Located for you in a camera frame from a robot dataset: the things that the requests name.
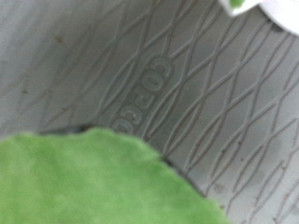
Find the black coffee pod green lid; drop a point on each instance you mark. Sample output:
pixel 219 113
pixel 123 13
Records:
pixel 93 180

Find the white two-tier turntable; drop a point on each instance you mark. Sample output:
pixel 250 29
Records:
pixel 187 93

